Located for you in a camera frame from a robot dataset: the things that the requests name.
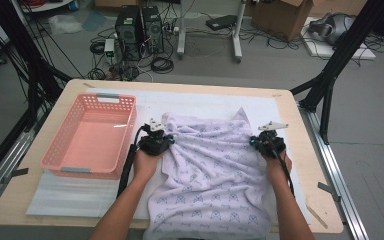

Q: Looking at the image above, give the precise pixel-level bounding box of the open cardboard box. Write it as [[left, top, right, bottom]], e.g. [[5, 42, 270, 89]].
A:
[[250, 0, 314, 42]]

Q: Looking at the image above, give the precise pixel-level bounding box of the thin black cable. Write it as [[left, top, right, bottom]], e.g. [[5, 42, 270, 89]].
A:
[[269, 133, 296, 198]]

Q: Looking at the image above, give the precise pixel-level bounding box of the large coiled black cable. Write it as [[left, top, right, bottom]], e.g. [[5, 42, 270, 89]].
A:
[[150, 56, 175, 75]]

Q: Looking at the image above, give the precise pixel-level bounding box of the aluminium rail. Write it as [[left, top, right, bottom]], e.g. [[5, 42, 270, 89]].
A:
[[0, 109, 48, 218], [298, 103, 369, 240]]

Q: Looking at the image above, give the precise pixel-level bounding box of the flat black device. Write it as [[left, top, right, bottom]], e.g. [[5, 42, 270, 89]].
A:
[[205, 14, 238, 32]]

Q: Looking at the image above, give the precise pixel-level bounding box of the clear plastic bag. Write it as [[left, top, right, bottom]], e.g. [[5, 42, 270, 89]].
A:
[[48, 13, 84, 36]]

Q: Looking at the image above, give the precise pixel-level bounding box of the pink plastic basket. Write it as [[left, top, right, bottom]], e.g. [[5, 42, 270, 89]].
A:
[[39, 93, 138, 180]]

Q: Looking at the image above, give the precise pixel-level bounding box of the small white device green light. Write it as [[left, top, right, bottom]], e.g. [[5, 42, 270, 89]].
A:
[[103, 38, 116, 64]]

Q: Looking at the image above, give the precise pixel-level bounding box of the narrow black computer tower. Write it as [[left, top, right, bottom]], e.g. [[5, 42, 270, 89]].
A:
[[141, 5, 165, 54]]

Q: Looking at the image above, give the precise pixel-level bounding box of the black sleeved cable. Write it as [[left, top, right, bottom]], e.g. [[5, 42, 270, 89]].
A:
[[117, 123, 151, 199]]

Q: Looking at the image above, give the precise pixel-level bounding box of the low cardboard box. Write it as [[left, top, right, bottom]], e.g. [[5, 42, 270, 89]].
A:
[[94, 0, 139, 8]]

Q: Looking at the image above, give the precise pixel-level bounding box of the white flat board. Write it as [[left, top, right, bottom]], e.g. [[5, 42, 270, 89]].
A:
[[301, 16, 377, 61]]

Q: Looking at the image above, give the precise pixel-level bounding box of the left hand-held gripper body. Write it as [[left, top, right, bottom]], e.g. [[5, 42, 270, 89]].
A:
[[137, 118, 172, 157]]

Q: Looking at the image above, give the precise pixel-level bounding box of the grey metal bracket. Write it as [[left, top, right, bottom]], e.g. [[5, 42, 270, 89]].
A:
[[317, 181, 342, 203], [1, 167, 29, 184]]

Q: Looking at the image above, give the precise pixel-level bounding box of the lilac patterned towel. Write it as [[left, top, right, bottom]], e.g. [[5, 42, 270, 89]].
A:
[[143, 107, 274, 240]]

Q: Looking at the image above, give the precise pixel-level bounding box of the round white table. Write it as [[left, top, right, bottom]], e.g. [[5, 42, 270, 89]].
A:
[[19, 0, 74, 14]]

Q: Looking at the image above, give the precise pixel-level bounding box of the flat cardboard sheet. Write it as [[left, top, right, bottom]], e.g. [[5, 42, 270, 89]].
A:
[[309, 0, 369, 18]]

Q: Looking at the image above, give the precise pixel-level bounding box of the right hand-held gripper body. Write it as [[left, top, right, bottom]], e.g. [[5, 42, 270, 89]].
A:
[[254, 121, 289, 159]]

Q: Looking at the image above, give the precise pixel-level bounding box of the blue-grey sheet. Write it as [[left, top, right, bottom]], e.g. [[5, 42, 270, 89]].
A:
[[81, 9, 108, 33]]

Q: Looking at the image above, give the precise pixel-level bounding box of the wide black computer tower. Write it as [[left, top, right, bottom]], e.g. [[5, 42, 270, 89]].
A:
[[114, 5, 144, 62]]

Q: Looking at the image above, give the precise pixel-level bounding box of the thin wooden stick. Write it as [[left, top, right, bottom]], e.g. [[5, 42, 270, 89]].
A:
[[306, 204, 329, 229]]

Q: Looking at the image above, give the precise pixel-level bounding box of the grey rounded device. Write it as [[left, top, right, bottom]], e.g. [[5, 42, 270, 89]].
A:
[[308, 12, 356, 46]]

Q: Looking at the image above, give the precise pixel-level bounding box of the small coiled black cable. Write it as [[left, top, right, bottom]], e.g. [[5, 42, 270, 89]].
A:
[[88, 68, 108, 81], [89, 41, 106, 56]]

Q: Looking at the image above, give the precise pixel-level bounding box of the white metal stand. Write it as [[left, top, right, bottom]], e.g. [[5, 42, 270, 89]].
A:
[[176, 0, 248, 64]]

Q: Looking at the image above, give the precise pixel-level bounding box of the person's left hand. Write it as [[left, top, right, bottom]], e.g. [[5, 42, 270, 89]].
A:
[[132, 149, 164, 184]]

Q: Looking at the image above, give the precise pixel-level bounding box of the person's right hand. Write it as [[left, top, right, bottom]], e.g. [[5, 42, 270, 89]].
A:
[[264, 149, 293, 185]]

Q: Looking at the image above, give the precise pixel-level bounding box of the black metal frame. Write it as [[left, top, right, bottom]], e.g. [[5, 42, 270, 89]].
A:
[[0, 0, 73, 131], [289, 0, 384, 145]]

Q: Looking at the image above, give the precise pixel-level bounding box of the white grid mat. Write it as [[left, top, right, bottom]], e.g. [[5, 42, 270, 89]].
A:
[[25, 87, 311, 225]]

